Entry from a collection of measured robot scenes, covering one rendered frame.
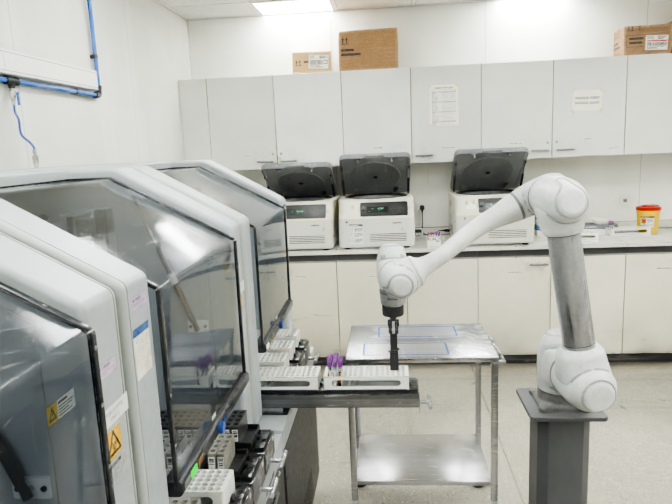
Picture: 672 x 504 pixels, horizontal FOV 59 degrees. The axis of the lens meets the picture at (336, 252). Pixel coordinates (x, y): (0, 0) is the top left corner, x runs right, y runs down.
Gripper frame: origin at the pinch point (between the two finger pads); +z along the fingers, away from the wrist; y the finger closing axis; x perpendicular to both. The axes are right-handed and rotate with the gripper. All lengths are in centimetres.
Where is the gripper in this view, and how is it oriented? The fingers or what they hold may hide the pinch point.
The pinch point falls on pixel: (394, 360)
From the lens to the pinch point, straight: 215.3
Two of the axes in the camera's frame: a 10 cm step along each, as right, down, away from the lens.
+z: 0.4, 9.8, 1.7
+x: 10.0, -0.3, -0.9
